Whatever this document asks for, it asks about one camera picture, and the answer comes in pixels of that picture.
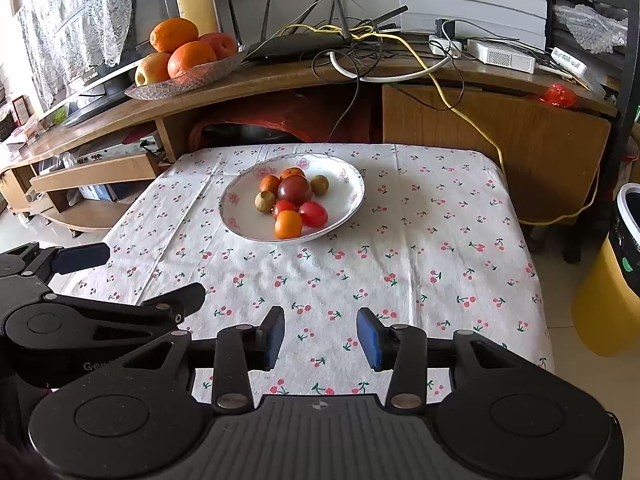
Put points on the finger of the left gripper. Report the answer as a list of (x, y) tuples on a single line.
[(32, 260), (170, 308)]

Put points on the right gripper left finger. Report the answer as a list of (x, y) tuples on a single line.
[(242, 348)]

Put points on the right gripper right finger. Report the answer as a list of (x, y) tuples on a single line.
[(400, 348)]

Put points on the green-brown kiwi fruit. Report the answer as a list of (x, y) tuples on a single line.
[(264, 201)]

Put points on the small red tomato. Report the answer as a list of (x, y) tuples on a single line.
[(282, 205)]

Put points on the oval red tomato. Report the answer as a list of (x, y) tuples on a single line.
[(313, 215)]

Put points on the white floral ceramic bowl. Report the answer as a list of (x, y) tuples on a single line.
[(344, 198)]

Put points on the dark red large tomato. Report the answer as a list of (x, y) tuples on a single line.
[(296, 189)]

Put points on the tan kiwi fruit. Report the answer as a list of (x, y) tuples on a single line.
[(319, 185)]

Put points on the curved wooden tv cabinet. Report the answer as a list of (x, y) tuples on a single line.
[(551, 154)]

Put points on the cherry print tablecloth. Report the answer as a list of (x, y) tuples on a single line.
[(434, 243)]

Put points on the yellow apple in dish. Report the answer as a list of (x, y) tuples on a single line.
[(152, 69)]

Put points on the glass fruit dish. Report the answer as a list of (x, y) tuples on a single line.
[(196, 78)]

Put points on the red basin under cabinet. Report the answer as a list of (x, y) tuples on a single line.
[(312, 115)]

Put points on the white lace curtain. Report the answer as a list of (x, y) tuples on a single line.
[(66, 38)]

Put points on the large orange front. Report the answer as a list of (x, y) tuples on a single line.
[(189, 55)]

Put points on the large orange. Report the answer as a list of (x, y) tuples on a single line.
[(189, 55), (172, 33)]

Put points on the large orange top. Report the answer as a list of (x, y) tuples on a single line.
[(172, 33)]

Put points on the red apple in dish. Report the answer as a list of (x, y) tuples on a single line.
[(222, 44)]

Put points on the red plastic bag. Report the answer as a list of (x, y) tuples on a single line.
[(559, 95)]

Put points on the black wifi router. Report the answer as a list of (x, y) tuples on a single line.
[(296, 39)]

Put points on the white label box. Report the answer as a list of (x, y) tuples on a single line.
[(568, 62)]

